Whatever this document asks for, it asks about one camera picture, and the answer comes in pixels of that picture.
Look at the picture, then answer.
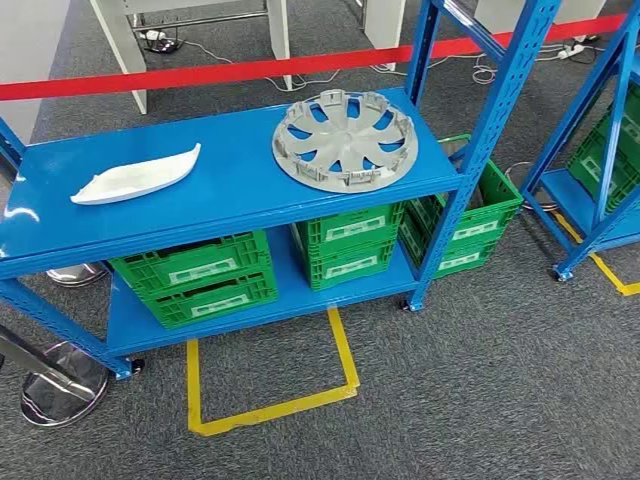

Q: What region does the white plastic trim part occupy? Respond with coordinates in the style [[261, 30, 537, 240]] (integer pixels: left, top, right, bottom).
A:
[[69, 142, 202, 206]]

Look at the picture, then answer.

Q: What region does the black router device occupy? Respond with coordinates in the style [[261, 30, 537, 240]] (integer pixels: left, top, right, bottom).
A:
[[145, 36, 181, 54]]

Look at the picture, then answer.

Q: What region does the blue metal shelf rack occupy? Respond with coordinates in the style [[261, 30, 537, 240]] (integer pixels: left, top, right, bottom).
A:
[[0, 0, 564, 382], [519, 26, 640, 284]]

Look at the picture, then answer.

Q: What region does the white table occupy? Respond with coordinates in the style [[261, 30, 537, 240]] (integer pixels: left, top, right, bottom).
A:
[[362, 0, 421, 71], [475, 0, 606, 34], [90, 0, 294, 115]]

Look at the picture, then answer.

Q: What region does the yellow floor tape marking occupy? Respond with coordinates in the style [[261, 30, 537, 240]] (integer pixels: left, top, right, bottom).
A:
[[552, 211, 640, 297]]

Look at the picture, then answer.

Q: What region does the red barrier belt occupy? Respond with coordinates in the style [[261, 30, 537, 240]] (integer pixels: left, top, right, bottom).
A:
[[0, 13, 629, 104]]

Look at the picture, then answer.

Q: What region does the grey plastic wheel hubcap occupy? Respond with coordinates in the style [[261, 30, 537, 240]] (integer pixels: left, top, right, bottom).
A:
[[271, 89, 420, 195]]

